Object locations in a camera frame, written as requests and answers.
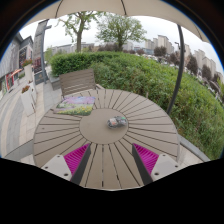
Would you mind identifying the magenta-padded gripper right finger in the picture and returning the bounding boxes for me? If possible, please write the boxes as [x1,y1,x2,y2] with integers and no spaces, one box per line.
[131,143,183,186]

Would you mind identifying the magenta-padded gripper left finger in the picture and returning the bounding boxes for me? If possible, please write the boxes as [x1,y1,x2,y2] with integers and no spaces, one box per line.
[40,143,92,186]

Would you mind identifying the grey transparent computer mouse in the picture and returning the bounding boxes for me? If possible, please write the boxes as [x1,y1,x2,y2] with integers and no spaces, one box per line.
[106,115,128,129]

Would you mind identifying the flower landscape print mouse pad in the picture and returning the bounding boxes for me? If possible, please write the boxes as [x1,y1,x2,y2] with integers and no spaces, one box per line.
[53,96,97,117]

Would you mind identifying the white planter with orange flowers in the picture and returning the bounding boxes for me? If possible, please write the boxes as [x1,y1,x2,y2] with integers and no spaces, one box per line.
[20,84,38,118]

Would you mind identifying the green trimmed hedge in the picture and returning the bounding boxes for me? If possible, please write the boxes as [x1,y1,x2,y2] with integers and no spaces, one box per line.
[49,51,224,161]

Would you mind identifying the brown slatted outdoor chair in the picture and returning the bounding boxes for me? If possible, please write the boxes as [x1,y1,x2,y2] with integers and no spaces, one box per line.
[58,68,104,98]

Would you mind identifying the white planter with red flowers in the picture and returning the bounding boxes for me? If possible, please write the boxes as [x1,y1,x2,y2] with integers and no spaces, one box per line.
[21,59,36,84]

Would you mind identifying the dark curved parasol pole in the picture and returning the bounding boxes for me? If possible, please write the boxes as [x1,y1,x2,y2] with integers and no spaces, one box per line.
[165,23,186,116]

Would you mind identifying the grey shopfront building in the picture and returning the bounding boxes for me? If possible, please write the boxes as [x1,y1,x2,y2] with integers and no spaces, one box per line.
[0,33,34,98]

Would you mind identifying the tall grey sign pillar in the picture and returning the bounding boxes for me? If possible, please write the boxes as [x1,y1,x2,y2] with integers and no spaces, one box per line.
[32,19,53,84]

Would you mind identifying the distant apartment buildings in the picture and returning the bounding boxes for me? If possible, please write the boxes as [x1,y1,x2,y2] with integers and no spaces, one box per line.
[123,34,218,78]

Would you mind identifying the thin-crowned tree with bare trunk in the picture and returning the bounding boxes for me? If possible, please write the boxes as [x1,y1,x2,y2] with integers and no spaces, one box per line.
[56,10,101,54]

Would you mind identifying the round full-crowned green tree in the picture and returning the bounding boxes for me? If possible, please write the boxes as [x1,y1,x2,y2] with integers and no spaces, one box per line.
[95,13,148,53]

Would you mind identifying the beige parasol canopy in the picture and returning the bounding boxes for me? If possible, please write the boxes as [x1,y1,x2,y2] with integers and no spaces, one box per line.
[24,0,211,44]

